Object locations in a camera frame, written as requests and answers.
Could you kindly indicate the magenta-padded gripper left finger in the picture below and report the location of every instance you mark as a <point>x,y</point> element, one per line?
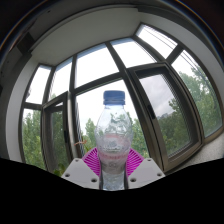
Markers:
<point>80,172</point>

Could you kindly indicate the clear blue-capped water bottle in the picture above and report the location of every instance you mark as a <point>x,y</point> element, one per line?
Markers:
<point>113,133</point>

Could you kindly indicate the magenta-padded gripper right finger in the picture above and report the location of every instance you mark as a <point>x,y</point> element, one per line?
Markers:
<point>148,171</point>

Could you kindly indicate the dark framed bay window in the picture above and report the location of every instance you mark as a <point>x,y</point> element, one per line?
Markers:
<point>96,63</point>

